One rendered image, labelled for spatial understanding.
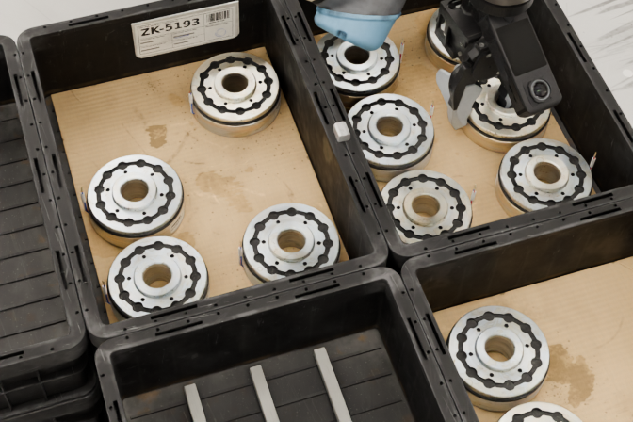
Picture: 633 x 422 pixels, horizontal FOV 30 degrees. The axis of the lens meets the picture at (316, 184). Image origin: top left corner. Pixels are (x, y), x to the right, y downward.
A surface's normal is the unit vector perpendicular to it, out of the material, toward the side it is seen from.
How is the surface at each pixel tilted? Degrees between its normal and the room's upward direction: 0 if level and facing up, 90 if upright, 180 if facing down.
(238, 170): 0
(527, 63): 29
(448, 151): 0
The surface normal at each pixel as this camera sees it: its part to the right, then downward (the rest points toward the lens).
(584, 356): 0.04, -0.57
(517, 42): 0.27, -0.14
